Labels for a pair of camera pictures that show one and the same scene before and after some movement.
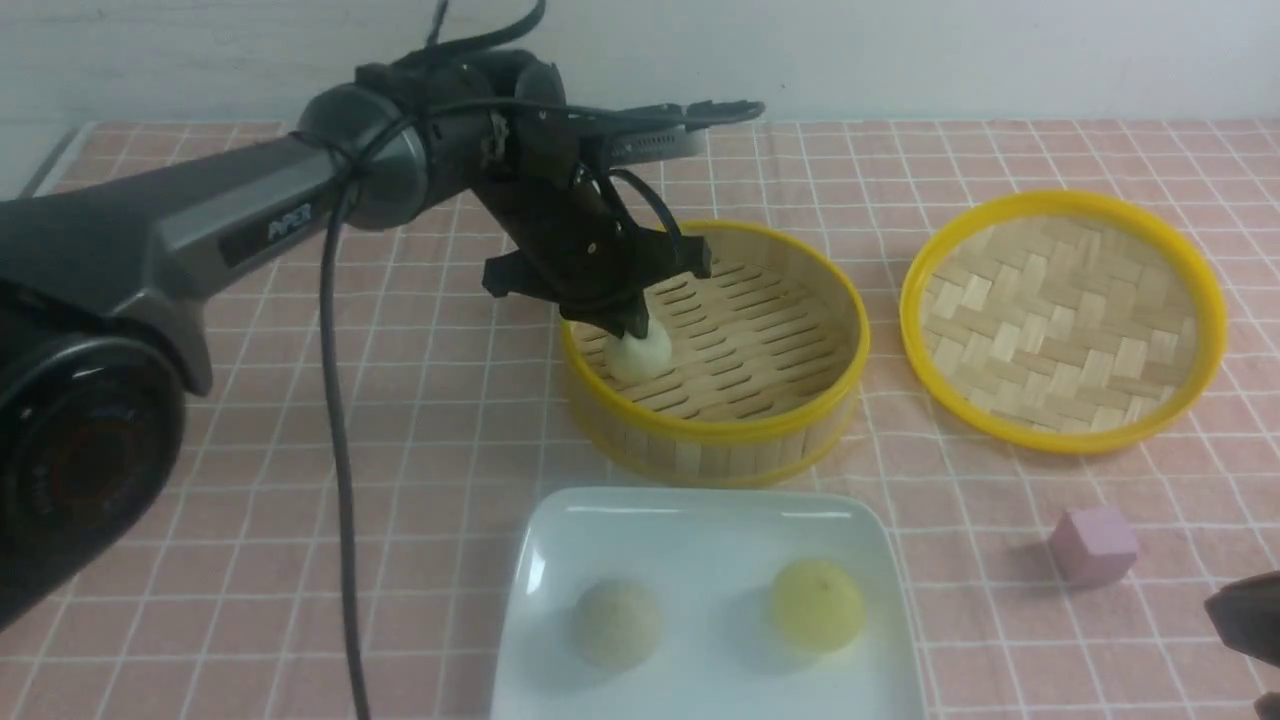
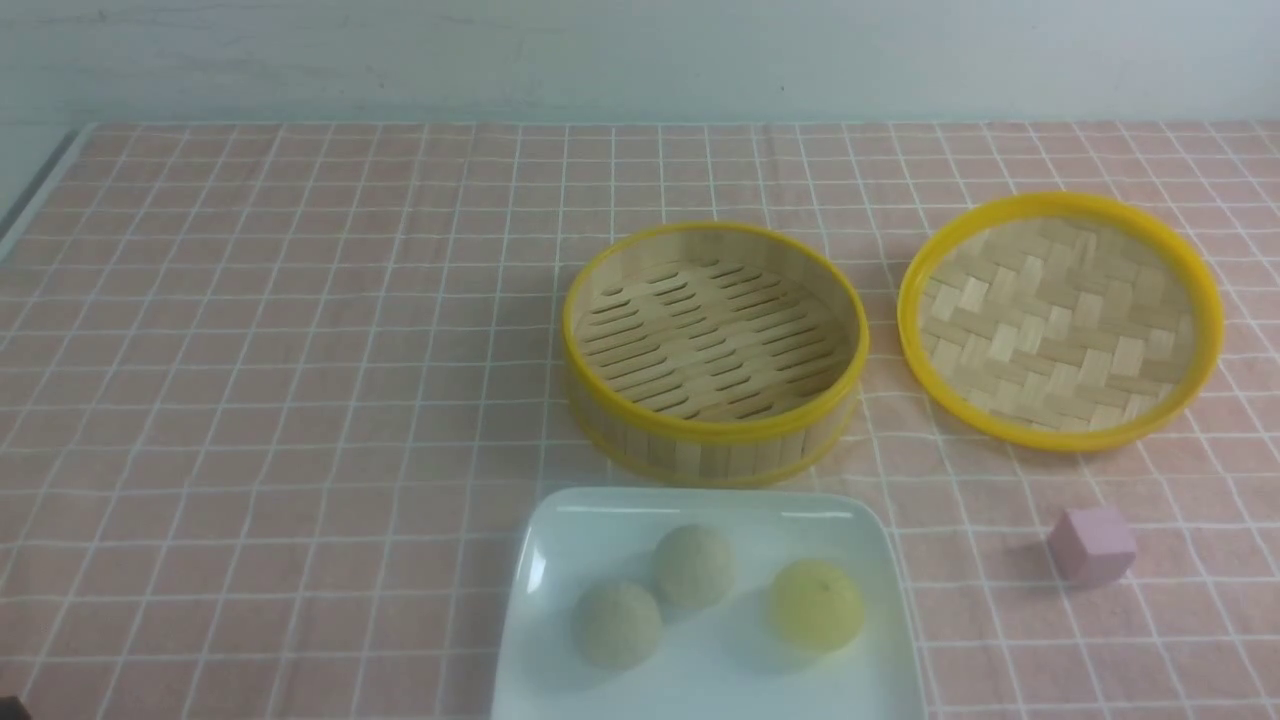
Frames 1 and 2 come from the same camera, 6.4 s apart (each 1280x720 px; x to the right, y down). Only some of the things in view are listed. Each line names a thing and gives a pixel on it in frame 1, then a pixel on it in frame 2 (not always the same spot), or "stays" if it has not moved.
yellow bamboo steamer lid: (1063, 323) stays
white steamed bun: (639, 359) to (694, 567)
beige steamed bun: (617, 625) stays
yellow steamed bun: (818, 606) stays
